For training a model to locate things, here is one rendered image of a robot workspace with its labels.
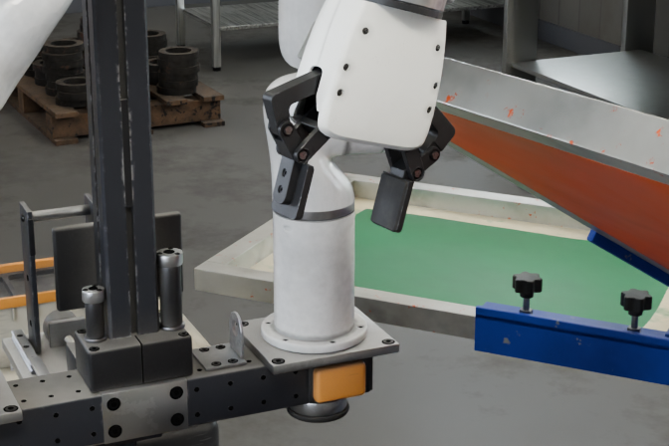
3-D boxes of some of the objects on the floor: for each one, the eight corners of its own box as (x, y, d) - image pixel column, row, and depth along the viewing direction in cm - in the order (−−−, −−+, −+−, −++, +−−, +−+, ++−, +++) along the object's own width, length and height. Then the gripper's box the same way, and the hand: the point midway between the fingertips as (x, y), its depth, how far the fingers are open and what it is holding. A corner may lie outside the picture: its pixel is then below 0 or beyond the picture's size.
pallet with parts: (45, 147, 661) (39, 49, 647) (-11, 87, 772) (-17, 2, 758) (227, 126, 695) (224, 33, 681) (147, 72, 806) (144, -10, 792)
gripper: (329, -31, 94) (267, 224, 97) (517, 18, 105) (457, 246, 107) (267, -45, 100) (210, 195, 103) (451, 3, 111) (395, 219, 113)
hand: (339, 208), depth 105 cm, fingers open, 8 cm apart
